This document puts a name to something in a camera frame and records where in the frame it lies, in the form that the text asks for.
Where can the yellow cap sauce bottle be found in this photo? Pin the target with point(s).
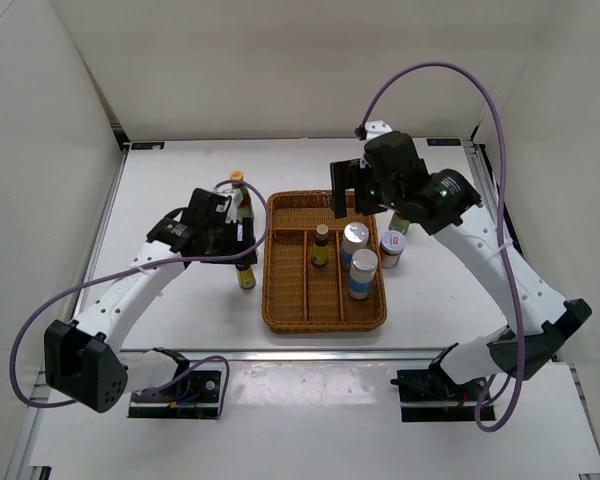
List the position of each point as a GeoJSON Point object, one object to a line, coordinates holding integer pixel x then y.
{"type": "Point", "coordinates": [399, 224]}
{"type": "Point", "coordinates": [244, 209]}

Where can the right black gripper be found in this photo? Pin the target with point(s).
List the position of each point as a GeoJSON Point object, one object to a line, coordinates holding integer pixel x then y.
{"type": "Point", "coordinates": [344, 176]}

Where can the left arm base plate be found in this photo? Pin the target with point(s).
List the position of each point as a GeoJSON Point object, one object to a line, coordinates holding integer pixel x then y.
{"type": "Point", "coordinates": [199, 395]}

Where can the brown wicker basket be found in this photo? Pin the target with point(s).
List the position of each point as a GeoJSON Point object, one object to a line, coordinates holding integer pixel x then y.
{"type": "Point", "coordinates": [300, 298]}

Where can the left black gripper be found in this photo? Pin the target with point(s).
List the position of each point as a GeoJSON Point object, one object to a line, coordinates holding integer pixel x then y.
{"type": "Point", "coordinates": [236, 246]}

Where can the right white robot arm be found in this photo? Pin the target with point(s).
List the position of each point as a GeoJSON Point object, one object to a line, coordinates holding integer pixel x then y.
{"type": "Point", "coordinates": [539, 319]}

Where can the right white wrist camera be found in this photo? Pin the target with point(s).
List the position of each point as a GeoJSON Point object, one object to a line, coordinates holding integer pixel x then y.
{"type": "Point", "coordinates": [376, 128]}

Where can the white blue canister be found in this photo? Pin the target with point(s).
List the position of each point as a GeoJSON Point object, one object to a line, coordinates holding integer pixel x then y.
{"type": "Point", "coordinates": [355, 237]}
{"type": "Point", "coordinates": [363, 268]}

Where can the right yellow cap sauce bottle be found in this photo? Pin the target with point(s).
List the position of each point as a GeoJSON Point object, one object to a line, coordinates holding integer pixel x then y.
{"type": "Point", "coordinates": [399, 224]}

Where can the right silver lid jar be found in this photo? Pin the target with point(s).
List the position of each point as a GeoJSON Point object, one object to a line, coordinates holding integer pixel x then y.
{"type": "Point", "coordinates": [392, 245]}

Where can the small yellow label bottle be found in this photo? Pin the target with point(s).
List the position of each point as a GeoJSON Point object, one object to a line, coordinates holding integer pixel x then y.
{"type": "Point", "coordinates": [246, 277]}

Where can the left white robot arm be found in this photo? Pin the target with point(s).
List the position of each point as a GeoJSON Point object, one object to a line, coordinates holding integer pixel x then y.
{"type": "Point", "coordinates": [83, 358]}

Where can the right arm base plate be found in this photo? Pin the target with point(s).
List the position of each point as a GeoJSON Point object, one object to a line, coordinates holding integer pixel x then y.
{"type": "Point", "coordinates": [424, 399]}

